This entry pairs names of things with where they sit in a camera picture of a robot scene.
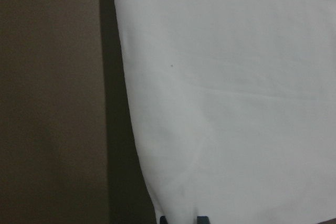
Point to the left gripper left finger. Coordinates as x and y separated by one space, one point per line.
163 220

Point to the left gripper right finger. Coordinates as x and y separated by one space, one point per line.
202 220

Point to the white long-sleeve printed shirt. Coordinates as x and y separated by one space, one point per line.
232 105

